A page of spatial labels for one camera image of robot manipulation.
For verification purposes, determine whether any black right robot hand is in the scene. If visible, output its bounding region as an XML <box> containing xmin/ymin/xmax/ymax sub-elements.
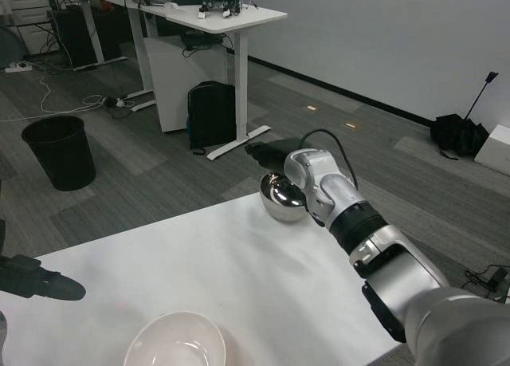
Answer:
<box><xmin>244</xmin><ymin>138</ymin><xmax>312</xmax><ymax>172</ymax></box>

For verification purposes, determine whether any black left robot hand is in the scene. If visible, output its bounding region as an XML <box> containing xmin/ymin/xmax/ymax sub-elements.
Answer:
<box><xmin>0</xmin><ymin>218</ymin><xmax>87</xmax><ymax>301</ymax></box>

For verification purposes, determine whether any shiny metal bowl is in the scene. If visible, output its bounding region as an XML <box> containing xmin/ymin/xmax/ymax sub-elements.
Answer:
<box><xmin>258</xmin><ymin>172</ymin><xmax>310</xmax><ymax>223</ymax></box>

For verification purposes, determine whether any white ceramic bowl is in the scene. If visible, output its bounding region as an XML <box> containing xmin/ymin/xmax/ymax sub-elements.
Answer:
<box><xmin>122</xmin><ymin>310</ymin><xmax>227</xmax><ymax>366</ymax></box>

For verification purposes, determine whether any black backpack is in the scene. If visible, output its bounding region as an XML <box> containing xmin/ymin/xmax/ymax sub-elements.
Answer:
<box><xmin>186</xmin><ymin>81</ymin><xmax>239</xmax><ymax>155</ymax></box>

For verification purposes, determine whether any black trash bin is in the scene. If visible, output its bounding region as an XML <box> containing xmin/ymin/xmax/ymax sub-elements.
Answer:
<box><xmin>21</xmin><ymin>116</ymin><xmax>98</xmax><ymax>192</ymax></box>

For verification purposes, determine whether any black under-desk power box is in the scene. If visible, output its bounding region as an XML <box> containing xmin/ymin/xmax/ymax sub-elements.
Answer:
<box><xmin>181</xmin><ymin>30</ymin><xmax>224</xmax><ymax>50</ymax></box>

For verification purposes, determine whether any white standing desk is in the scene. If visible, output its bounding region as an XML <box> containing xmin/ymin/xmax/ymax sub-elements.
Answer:
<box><xmin>141</xmin><ymin>2</ymin><xmax>288</xmax><ymax>162</ymax></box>

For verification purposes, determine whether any small black robot device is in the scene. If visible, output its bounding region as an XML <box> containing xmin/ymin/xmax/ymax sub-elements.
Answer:
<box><xmin>197</xmin><ymin>0</ymin><xmax>244</xmax><ymax>19</ymax></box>

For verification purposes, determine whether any long white desk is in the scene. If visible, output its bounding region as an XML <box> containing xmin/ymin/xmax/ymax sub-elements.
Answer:
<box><xmin>73</xmin><ymin>0</ymin><xmax>168</xmax><ymax>112</ymax></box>

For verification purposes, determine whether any black power strip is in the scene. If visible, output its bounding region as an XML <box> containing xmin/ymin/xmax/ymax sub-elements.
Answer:
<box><xmin>102</xmin><ymin>96</ymin><xmax>135</xmax><ymax>108</ymax></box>

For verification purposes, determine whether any black folded umbrella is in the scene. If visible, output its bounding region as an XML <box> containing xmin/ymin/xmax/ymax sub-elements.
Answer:
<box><xmin>430</xmin><ymin>70</ymin><xmax>500</xmax><ymax>159</ymax></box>

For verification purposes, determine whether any black computer tower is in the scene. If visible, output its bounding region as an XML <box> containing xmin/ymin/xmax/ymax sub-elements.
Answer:
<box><xmin>51</xmin><ymin>7</ymin><xmax>99</xmax><ymax>66</ymax></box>
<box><xmin>93</xmin><ymin>6</ymin><xmax>128</xmax><ymax>60</ymax></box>

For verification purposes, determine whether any white cardboard box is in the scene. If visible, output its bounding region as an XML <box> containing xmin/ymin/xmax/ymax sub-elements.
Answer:
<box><xmin>473</xmin><ymin>124</ymin><xmax>510</xmax><ymax>167</ymax></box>

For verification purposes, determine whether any grey round disc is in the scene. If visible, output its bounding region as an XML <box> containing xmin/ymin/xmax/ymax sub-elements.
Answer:
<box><xmin>0</xmin><ymin>25</ymin><xmax>29</xmax><ymax>62</ymax></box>

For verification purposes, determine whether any white drawer cabinet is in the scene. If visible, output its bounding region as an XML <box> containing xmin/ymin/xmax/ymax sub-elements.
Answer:
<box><xmin>0</xmin><ymin>0</ymin><xmax>53</xmax><ymax>57</ymax></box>

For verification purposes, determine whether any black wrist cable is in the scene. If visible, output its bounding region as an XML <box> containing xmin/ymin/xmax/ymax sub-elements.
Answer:
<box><xmin>300</xmin><ymin>129</ymin><xmax>359</xmax><ymax>190</ymax></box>

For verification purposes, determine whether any white desk pedestal cabinet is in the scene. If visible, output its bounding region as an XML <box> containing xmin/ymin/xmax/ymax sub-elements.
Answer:
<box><xmin>143</xmin><ymin>37</ymin><xmax>230</xmax><ymax>134</ymax></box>

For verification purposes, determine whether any white floor cable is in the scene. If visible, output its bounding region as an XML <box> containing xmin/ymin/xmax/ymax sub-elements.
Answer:
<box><xmin>0</xmin><ymin>69</ymin><xmax>108</xmax><ymax>124</ymax></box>

